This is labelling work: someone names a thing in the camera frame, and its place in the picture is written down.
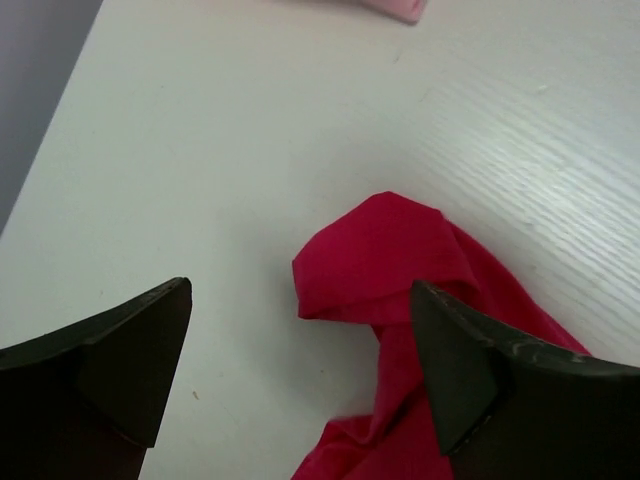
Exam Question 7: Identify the magenta t shirt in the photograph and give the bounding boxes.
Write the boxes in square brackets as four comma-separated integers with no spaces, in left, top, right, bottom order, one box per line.
[292,192,581,480]

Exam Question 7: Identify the folded pink t shirt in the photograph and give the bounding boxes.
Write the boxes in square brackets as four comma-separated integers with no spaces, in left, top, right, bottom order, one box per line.
[360,0,427,25]

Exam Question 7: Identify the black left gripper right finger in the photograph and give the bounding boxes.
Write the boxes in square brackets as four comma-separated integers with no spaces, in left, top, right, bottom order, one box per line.
[410,281,639,479]

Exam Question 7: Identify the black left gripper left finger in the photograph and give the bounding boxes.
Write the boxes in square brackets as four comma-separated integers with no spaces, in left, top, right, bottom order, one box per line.
[1,277,192,479]

